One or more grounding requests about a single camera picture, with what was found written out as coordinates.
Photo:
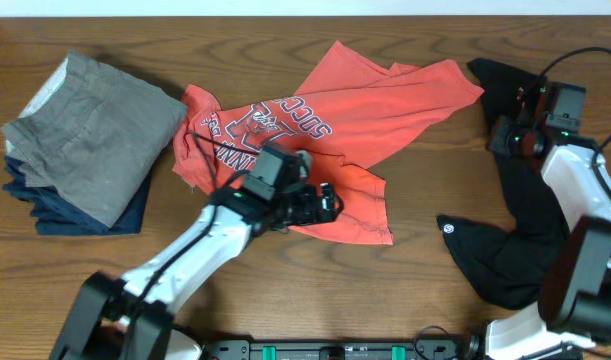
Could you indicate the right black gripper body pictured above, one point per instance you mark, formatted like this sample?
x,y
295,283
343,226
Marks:
x,y
510,138

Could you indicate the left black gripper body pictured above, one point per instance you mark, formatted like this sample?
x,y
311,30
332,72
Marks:
x,y
325,201

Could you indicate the red soccer t-shirt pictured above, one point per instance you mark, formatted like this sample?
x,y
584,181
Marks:
x,y
349,115

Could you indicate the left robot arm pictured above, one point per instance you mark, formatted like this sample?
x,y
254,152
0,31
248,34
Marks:
x,y
132,316

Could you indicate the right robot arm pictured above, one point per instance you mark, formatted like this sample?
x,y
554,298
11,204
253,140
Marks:
x,y
573,312

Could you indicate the black garment with logo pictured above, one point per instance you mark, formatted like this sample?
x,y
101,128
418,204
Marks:
x,y
507,268

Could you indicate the folded grey shorts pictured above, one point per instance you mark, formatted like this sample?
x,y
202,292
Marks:
x,y
93,132

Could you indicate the folded navy blue garment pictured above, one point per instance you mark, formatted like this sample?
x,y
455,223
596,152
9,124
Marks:
x,y
57,217

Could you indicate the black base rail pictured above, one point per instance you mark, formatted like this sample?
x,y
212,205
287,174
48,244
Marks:
x,y
425,348

